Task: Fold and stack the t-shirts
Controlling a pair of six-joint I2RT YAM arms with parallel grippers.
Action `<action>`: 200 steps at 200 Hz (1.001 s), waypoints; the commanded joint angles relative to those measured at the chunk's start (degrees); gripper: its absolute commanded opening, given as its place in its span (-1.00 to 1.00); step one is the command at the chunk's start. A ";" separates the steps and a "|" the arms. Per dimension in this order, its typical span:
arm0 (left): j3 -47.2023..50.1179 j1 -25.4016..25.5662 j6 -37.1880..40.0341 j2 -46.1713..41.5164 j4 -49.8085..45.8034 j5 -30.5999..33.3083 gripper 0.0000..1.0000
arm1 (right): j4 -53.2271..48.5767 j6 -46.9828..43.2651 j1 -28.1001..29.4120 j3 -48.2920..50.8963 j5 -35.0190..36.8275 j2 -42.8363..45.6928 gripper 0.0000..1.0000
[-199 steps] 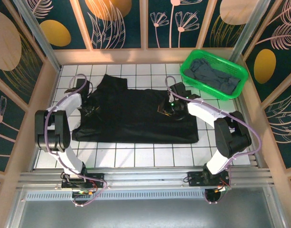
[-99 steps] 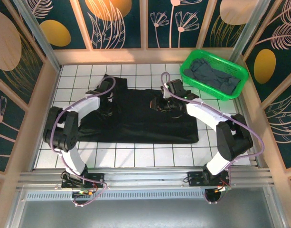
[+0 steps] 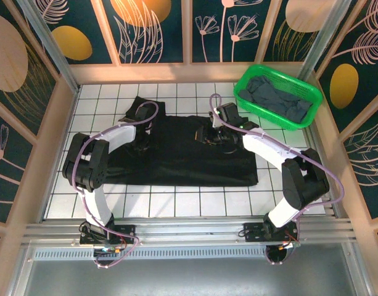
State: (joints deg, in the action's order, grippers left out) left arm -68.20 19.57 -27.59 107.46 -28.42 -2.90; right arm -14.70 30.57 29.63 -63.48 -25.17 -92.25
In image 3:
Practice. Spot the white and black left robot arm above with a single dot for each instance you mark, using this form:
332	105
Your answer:
117	138

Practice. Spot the wall panel with yellow oval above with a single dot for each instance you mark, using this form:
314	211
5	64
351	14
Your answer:
71	43

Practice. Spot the grey metal sheet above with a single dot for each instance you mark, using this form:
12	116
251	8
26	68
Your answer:
188	277

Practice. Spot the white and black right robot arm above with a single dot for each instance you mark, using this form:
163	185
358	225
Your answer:
269	148

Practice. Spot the wall panel with pink flowers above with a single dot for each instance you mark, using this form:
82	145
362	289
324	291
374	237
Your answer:
225	31

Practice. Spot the black t-shirt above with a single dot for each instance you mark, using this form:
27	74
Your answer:
182	166

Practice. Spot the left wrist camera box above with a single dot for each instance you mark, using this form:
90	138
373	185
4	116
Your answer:
142	114

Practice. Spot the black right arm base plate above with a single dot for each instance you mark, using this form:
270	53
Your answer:
253	231

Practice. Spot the wall panel single flower outline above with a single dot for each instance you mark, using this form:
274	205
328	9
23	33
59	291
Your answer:
3	160

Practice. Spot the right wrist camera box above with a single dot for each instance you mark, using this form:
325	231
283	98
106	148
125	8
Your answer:
227	114

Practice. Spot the wall panel orange sun leaves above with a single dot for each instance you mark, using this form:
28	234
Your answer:
139	18

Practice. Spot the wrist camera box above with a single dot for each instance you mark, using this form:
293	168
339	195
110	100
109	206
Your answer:
142	114
227	114

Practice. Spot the green plastic basket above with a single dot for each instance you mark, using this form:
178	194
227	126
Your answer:
306	89

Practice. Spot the wall panel oval and feather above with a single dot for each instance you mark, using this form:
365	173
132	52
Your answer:
344	86

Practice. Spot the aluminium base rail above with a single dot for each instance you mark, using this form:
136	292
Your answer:
188	228

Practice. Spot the grey-blue crumpled t-shirt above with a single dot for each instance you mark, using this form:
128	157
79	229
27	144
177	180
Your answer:
275	98

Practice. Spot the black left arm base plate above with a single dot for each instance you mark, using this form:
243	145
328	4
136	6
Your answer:
124	231

